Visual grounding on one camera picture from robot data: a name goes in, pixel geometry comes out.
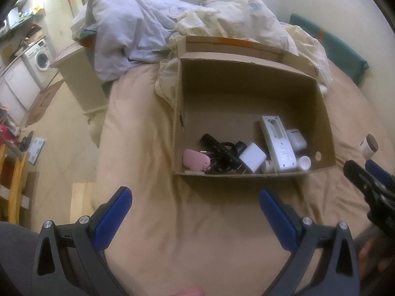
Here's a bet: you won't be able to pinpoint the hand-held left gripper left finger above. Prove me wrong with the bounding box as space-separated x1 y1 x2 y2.
32 186 133 296

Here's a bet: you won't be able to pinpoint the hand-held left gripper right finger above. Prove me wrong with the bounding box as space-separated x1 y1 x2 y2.
259 189 361 296

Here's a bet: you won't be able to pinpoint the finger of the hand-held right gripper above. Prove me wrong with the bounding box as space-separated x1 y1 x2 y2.
343 160 395 220
365 160 395 189

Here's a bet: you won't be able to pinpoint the small white pill bottle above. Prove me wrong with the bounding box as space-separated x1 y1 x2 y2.
296 156 312 171

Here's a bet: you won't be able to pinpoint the white charger adapter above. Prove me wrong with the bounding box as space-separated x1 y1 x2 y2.
239 143 266 174

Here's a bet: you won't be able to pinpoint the long white remote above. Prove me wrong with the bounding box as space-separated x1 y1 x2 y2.
258 115 297 173

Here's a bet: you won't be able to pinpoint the dark pen-like tools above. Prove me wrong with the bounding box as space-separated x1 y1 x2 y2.
213 141 247 173

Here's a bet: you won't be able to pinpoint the pink oval case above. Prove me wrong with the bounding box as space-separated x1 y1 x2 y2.
183 149 211 171

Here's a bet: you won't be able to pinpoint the black rectangular tube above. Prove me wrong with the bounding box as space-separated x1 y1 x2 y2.
200 133 240 165

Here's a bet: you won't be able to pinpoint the cardboard box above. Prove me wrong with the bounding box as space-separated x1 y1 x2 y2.
171 35 337 178

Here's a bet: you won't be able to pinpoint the person's right hand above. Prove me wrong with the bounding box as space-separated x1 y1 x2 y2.
359 231 395 296

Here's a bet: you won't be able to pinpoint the person's left hand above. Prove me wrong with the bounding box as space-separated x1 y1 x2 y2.
173 287 207 296

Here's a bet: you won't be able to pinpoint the white jar with brown lid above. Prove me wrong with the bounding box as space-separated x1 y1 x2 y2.
359 134 378 158

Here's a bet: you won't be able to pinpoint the bed with beige sheet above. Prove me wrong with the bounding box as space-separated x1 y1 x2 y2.
93 65 395 296

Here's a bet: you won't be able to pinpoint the white bathroom scale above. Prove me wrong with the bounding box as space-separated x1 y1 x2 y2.
28 137 45 164

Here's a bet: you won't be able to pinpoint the wooden chair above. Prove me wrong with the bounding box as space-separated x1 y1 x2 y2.
0 143 30 225

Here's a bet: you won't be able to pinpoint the teal cushion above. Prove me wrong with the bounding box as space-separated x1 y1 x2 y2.
288 13 369 85

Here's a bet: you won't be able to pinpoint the red bag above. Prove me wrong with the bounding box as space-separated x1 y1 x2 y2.
0 123 14 142

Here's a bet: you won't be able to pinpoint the brown doormat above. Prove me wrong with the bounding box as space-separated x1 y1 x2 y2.
25 78 65 127

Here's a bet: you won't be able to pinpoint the beige nightstand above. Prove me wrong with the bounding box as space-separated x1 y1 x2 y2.
51 41 108 114

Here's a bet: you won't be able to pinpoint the white cabinet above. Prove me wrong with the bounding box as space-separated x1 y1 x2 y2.
0 58 40 111

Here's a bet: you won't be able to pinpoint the white washing machine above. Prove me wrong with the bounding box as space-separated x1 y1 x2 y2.
23 38 54 82

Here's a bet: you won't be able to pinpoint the lilac duvet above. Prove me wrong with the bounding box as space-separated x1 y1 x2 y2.
70 0 204 82

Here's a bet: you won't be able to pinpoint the cream printed blanket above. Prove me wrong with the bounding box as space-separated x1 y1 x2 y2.
154 0 332 105

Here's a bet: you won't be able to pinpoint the cluttered kitchen shelf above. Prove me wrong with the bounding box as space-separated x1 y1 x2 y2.
0 0 47 37

